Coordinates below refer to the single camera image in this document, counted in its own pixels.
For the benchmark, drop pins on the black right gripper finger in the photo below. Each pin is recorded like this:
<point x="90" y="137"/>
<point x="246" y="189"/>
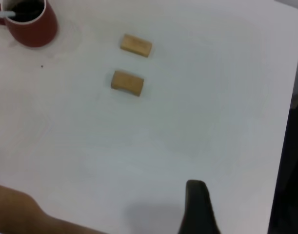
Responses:
<point x="198" y="212"/>

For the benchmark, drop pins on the red ceramic mug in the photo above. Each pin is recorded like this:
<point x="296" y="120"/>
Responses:
<point x="34" y="31"/>

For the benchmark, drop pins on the dark coffee liquid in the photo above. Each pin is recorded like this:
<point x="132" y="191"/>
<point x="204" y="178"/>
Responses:
<point x="26" y="9"/>

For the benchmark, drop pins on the arched wooden block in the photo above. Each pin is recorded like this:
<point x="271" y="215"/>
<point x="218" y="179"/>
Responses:
<point x="128" y="81"/>

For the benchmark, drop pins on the flat wooden block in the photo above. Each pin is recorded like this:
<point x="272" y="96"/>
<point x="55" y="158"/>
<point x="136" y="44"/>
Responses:
<point x="136" y="45"/>

